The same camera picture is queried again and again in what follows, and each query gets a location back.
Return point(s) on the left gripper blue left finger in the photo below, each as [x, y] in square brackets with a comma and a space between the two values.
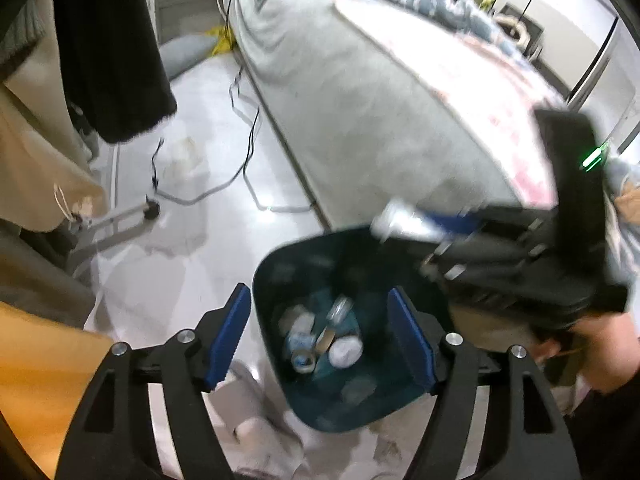
[222, 330]

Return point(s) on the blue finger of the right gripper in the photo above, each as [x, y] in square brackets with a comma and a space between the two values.
[457, 224]

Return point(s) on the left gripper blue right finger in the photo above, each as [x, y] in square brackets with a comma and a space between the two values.
[418, 336]

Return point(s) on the white tissue ball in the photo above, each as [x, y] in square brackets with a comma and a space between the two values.
[296, 319]
[345, 351]

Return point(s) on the light blue tissue packet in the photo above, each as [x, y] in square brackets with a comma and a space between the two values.
[406, 222]

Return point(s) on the brown tape roll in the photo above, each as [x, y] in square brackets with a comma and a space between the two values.
[324, 341]

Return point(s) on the dark teal trash bin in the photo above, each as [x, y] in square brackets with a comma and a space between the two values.
[310, 276]

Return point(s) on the person's right hand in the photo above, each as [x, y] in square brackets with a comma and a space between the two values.
[610, 350]

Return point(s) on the grey bed sheet mattress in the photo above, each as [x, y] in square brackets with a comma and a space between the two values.
[361, 129]

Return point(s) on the pink cartoon print blanket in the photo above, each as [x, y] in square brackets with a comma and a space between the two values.
[491, 96]

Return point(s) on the white clothes rack base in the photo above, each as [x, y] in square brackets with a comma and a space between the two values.
[100, 232]

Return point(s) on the cream cat bed house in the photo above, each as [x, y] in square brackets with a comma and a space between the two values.
[524, 37]

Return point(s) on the white wardrobe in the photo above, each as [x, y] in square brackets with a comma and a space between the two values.
[574, 36]

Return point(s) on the blue cloud pattern duvet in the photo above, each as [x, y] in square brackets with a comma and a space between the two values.
[470, 18]

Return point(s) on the grey floor cushion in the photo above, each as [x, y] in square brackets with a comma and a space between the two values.
[184, 52]

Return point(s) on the yellow plastic bag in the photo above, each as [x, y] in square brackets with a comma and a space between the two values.
[224, 39]

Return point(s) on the black hanging garment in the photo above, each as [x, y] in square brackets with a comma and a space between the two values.
[111, 66]

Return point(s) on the grey knit hanging sweater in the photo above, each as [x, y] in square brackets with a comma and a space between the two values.
[22, 37]

